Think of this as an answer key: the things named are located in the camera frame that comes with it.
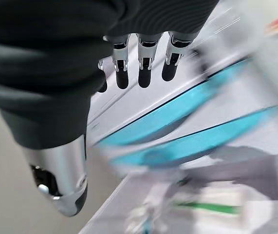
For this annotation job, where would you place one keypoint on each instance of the white box green stripe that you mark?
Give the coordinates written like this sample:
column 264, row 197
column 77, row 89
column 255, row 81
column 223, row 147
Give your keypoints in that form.
column 207, row 207

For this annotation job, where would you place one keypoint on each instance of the white medical cart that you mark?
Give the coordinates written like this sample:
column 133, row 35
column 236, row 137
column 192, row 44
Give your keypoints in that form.
column 141, row 104

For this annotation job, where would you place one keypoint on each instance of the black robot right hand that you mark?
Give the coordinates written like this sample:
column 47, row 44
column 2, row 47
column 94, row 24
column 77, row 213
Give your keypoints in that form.
column 43, row 61

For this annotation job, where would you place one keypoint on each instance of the blue white cart drawer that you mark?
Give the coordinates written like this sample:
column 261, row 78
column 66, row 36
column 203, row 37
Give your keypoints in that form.
column 202, row 143
column 168, row 117
column 250, row 175

